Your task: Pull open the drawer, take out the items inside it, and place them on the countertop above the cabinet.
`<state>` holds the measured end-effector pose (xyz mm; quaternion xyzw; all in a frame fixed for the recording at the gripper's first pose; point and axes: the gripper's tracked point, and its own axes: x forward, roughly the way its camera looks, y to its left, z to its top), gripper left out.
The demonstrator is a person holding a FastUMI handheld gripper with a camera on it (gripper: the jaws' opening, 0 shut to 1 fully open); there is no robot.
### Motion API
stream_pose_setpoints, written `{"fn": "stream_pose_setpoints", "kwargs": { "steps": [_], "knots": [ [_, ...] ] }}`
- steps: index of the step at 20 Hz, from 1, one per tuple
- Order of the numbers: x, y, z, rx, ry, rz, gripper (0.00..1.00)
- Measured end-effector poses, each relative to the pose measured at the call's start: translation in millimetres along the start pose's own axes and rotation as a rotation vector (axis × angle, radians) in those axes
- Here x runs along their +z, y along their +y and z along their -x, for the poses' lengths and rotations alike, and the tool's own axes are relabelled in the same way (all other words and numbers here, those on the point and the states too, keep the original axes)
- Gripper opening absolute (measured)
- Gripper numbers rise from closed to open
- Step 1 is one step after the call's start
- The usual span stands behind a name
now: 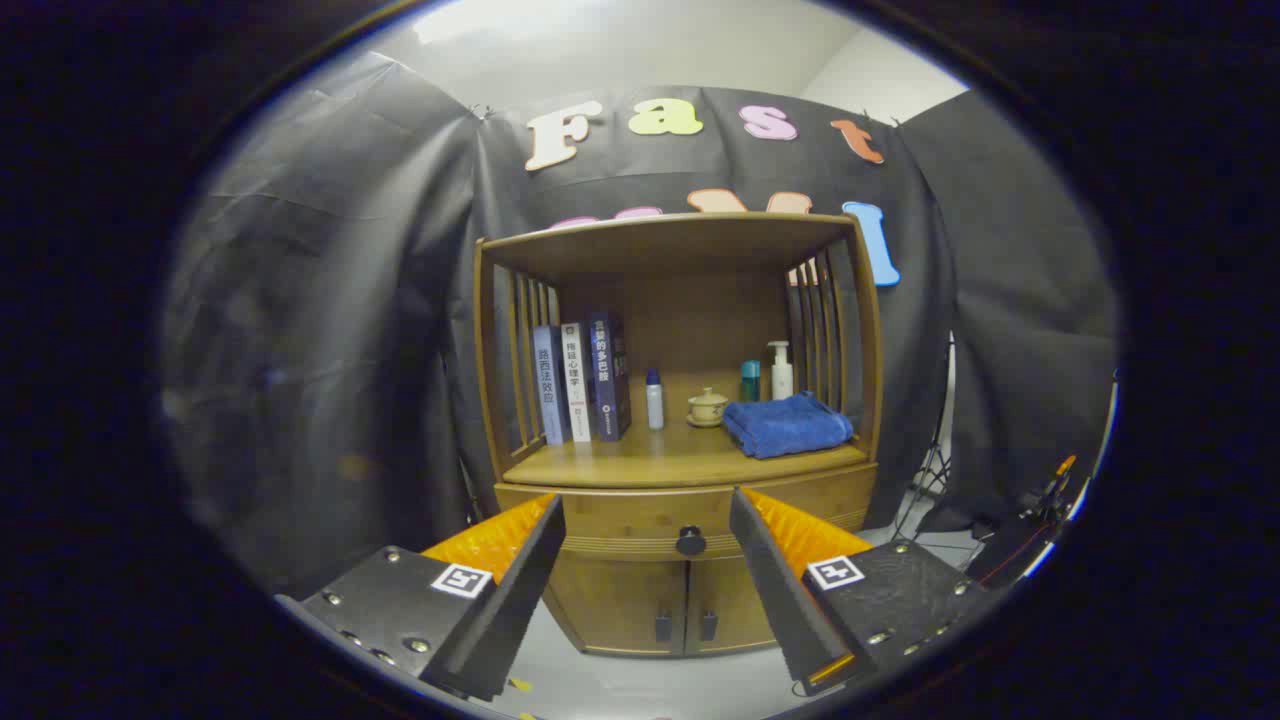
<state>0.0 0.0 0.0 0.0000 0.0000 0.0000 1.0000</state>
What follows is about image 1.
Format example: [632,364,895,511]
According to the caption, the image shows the beige lidded teacup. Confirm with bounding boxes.
[686,386,730,429]

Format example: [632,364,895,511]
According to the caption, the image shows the blue folded towel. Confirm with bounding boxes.
[722,391,856,461]

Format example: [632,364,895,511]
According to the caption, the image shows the black tripod stand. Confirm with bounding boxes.
[890,335,956,541]

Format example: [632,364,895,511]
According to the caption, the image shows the wooden countertop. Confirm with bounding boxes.
[503,370,871,491]

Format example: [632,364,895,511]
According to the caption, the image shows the wooden drawer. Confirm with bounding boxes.
[495,462,879,561]

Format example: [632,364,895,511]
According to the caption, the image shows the dark blue book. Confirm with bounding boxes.
[587,310,633,443]

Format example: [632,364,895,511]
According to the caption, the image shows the light blue book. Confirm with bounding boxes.
[533,325,573,446]

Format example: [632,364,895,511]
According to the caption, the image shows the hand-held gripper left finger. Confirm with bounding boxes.
[275,492,567,703]

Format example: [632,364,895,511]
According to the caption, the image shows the white book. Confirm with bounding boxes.
[560,322,593,444]

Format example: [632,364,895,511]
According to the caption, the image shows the wooden cabinet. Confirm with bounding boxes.
[473,212,886,659]

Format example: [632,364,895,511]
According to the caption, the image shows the black device with cables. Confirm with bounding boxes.
[965,455,1091,591]

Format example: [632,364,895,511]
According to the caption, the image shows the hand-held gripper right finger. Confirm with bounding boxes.
[729,487,1006,698]

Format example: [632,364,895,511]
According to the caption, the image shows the wooden cabinet door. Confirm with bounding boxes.
[543,555,691,658]
[688,555,781,657]

